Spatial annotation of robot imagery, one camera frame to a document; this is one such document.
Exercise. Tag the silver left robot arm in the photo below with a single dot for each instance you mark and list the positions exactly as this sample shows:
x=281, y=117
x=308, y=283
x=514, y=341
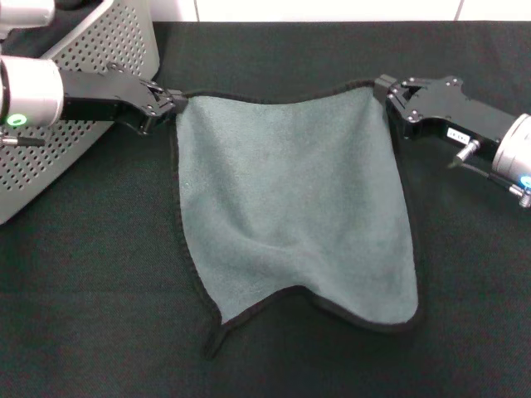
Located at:
x=33, y=91

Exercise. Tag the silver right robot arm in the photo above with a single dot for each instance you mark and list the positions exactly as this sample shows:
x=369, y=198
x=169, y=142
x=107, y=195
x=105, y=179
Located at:
x=516, y=149

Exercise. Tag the grey towel with black edge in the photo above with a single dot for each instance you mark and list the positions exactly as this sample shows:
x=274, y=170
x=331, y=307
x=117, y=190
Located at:
x=290, y=199

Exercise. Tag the black cloth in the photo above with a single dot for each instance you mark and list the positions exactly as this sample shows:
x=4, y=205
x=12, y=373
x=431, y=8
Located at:
x=79, y=3

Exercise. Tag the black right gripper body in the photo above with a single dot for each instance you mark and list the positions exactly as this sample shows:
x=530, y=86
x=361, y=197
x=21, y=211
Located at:
x=452, y=108

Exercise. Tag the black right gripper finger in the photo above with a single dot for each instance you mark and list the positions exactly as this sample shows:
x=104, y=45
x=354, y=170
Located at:
x=404, y=108
x=386, y=86

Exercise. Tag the grey perforated storage basket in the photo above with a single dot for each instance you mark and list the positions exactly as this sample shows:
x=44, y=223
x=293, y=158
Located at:
x=103, y=41

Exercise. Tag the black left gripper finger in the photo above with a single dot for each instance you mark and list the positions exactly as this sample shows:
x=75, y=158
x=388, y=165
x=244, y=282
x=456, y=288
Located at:
x=172, y=108
x=166, y=94

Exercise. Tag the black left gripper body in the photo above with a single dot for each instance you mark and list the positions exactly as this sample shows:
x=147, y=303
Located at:
x=103, y=95

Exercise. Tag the black tablecloth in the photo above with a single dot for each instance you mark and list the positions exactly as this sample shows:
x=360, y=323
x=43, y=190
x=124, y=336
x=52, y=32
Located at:
x=83, y=311

